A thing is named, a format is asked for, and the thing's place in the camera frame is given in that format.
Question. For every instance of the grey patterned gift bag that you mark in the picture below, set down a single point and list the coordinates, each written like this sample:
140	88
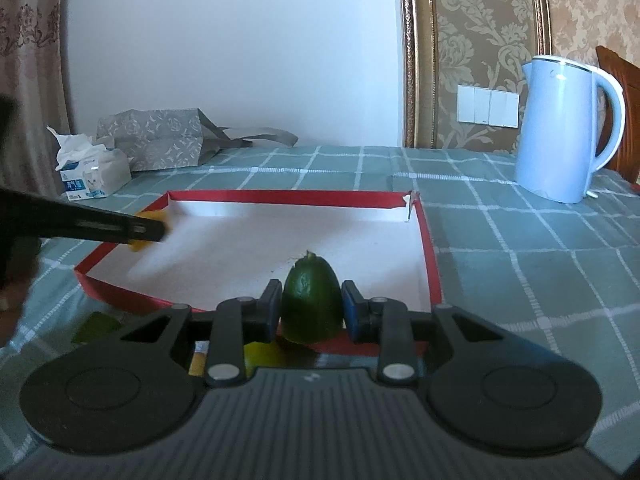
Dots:
155	140

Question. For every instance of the light blue electric kettle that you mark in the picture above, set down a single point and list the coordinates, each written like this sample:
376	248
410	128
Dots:
555	135

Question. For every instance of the wooden chair back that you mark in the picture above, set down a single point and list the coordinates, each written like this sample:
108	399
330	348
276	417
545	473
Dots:
631	110

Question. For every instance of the gold wall moulding frame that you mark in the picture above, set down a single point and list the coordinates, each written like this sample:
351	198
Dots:
417	60

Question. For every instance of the beige patterned curtain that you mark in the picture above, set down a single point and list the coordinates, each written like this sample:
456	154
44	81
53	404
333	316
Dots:
30	60

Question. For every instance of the green cucumber end piece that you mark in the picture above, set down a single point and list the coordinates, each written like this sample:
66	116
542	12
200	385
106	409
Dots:
312	300

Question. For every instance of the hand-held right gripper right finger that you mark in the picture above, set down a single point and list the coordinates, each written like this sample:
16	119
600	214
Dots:
351	315

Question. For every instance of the person's left hand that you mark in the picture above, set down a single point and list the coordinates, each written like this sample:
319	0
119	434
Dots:
11	312

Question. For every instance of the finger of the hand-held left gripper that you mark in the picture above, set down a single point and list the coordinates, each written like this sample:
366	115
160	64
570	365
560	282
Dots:
90	222

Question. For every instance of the red cardboard box tray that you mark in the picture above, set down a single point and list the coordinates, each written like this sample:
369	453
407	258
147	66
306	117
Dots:
250	250

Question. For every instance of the white tissue pack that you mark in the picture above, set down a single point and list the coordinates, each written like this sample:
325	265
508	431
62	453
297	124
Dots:
95	175

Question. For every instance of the white wall switch panel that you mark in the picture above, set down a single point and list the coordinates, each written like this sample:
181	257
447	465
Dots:
487	105

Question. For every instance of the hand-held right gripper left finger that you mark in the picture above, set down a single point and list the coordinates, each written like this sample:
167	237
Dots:
272	310

